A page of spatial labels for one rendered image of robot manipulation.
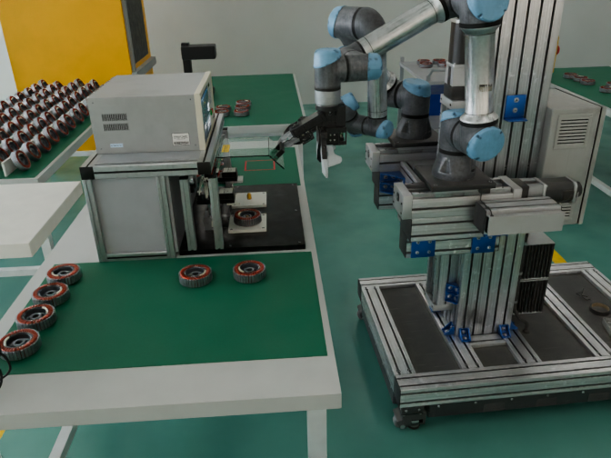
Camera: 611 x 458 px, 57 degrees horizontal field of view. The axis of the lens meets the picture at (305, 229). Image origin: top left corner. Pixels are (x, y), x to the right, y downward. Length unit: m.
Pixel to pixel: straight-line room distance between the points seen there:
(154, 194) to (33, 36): 4.07
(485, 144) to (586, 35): 6.74
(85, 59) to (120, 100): 3.77
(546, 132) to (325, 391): 1.30
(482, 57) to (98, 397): 1.40
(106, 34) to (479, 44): 4.43
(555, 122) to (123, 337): 1.64
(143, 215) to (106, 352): 0.58
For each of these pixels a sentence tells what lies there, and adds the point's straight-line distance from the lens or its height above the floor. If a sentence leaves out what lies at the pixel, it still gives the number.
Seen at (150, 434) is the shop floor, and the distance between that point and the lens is 2.50.
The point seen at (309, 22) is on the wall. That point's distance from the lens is 7.42.
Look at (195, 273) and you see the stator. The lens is 1.95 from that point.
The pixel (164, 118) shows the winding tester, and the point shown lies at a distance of 2.07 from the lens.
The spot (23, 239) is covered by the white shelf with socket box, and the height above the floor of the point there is 1.21.
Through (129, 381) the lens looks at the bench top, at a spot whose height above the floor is 0.75.
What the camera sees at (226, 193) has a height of 0.92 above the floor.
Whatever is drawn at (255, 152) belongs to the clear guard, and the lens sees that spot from 2.18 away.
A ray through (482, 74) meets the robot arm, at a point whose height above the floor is 1.41.
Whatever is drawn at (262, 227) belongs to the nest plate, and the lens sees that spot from 2.20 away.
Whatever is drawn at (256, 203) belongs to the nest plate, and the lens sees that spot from 2.43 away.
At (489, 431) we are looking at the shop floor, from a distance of 2.50.
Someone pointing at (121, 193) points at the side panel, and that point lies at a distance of 2.05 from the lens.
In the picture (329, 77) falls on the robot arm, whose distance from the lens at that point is 1.60.
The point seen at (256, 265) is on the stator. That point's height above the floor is 0.78.
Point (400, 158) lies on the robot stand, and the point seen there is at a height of 0.96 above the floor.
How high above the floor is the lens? 1.73
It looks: 26 degrees down
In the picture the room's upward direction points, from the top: 1 degrees counter-clockwise
